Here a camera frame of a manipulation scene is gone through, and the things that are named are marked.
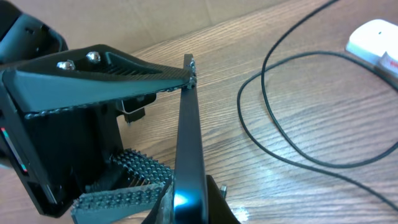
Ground black USB charging cable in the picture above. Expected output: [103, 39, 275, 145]
[236, 0, 398, 212]

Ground blue Galaxy smartphone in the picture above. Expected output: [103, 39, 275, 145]
[173, 54, 208, 223]

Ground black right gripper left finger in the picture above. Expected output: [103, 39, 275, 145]
[142, 179, 174, 224]

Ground white power strip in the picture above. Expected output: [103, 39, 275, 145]
[346, 19, 397, 79]

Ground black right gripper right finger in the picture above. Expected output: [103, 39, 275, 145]
[206, 175, 240, 224]

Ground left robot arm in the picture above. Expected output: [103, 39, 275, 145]
[1, 1, 196, 218]

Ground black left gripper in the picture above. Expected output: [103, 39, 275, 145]
[1, 45, 197, 223]

